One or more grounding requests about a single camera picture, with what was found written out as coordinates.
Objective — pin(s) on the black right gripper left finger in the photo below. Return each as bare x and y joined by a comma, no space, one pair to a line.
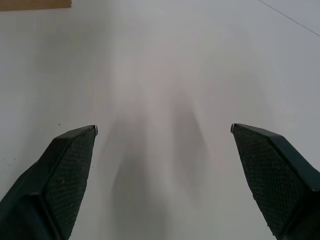
50,190

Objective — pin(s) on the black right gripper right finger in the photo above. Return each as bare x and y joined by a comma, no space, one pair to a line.
280,185

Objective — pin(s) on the brown cardboard box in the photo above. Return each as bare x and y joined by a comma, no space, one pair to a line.
35,3

